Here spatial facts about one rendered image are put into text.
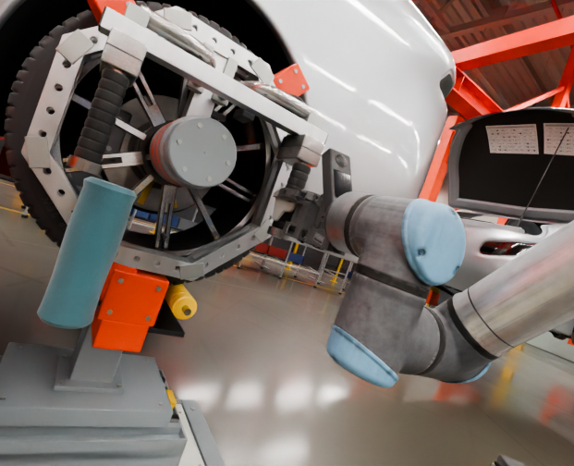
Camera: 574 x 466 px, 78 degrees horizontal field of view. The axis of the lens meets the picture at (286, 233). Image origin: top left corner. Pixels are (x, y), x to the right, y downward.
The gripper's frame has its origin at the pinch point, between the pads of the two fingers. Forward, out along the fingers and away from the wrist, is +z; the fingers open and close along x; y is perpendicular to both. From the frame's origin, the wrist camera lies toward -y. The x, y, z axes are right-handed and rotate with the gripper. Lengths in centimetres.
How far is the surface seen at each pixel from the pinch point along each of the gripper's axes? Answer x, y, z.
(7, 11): -55, -16, 34
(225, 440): 34, 83, 43
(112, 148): -30, 2, 41
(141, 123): -25, -8, 44
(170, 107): -19, -15, 44
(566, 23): 276, -251, 120
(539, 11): 546, -517, 330
